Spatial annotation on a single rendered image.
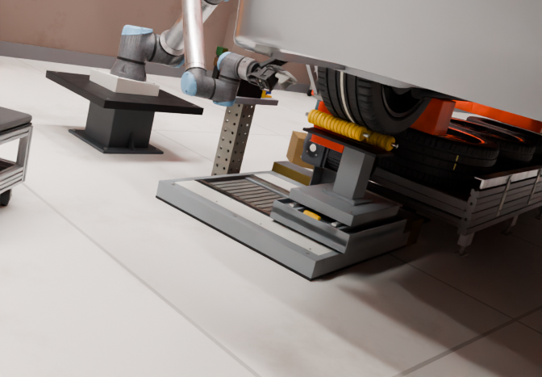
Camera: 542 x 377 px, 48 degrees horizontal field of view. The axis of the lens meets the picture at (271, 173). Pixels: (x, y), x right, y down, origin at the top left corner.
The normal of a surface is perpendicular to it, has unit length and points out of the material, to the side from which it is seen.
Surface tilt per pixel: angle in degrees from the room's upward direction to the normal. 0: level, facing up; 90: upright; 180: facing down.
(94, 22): 90
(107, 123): 90
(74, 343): 0
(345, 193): 90
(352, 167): 90
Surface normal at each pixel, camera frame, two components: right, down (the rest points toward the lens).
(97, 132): -0.69, 0.02
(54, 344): 0.24, -0.94
